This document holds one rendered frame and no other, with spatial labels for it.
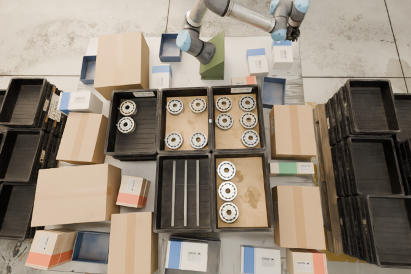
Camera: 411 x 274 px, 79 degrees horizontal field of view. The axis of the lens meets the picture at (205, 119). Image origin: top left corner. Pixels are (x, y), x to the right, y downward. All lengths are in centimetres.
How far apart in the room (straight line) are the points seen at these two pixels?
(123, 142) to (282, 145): 94
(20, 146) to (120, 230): 133
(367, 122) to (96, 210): 187
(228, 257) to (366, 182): 113
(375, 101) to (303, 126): 82
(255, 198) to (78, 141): 109
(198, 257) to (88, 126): 98
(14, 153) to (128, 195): 128
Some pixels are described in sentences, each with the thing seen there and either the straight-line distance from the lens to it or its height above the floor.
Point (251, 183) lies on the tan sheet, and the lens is 145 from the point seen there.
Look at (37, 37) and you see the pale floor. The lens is 361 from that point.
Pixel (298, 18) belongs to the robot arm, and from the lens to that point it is 154.
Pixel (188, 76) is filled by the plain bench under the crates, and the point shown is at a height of 70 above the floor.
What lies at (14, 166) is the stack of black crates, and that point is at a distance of 252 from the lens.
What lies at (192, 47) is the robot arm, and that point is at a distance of 161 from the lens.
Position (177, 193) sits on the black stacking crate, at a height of 83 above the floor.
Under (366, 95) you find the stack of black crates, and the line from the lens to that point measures 224.
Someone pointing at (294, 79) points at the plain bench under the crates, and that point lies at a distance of 186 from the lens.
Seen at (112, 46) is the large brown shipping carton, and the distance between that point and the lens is 185.
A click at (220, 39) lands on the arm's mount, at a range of 170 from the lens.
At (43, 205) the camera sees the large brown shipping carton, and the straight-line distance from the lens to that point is 167.
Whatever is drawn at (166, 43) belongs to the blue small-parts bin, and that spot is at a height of 70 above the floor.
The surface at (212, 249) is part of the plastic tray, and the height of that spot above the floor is 80.
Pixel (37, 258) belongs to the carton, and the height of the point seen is 92.
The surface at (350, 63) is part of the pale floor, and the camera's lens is 297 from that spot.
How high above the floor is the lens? 227
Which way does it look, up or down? 70 degrees down
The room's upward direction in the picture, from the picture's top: 11 degrees counter-clockwise
